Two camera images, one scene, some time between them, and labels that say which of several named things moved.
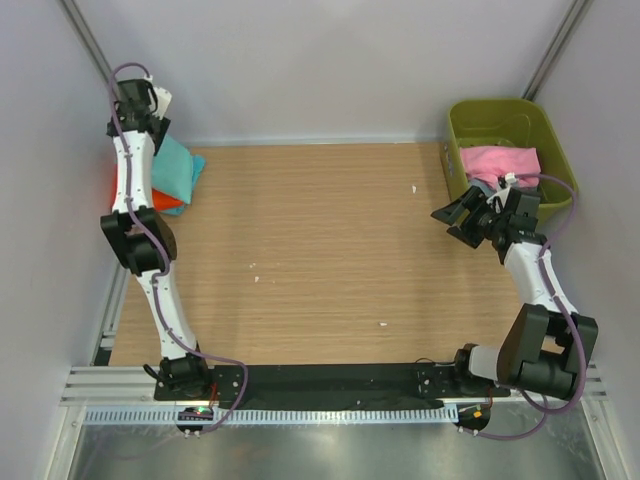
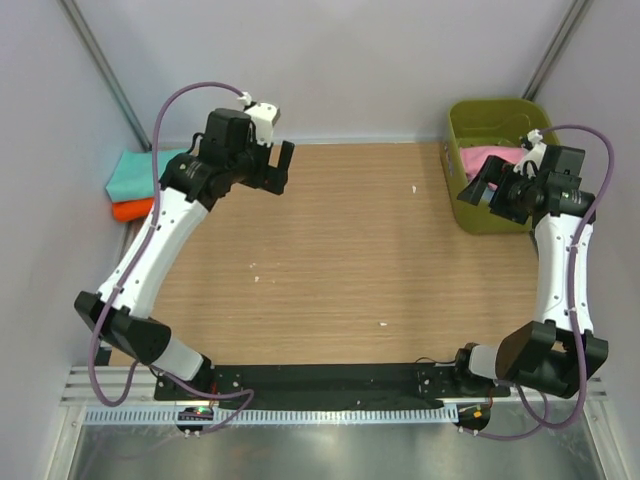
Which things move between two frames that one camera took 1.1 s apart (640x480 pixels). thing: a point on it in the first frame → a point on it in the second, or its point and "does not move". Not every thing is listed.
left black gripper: x=163 y=127 → x=268 y=178
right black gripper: x=470 y=200 → x=497 y=171
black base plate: x=324 y=382 does not move
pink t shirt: x=486 y=164 does not move
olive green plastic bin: x=505 y=123 does not move
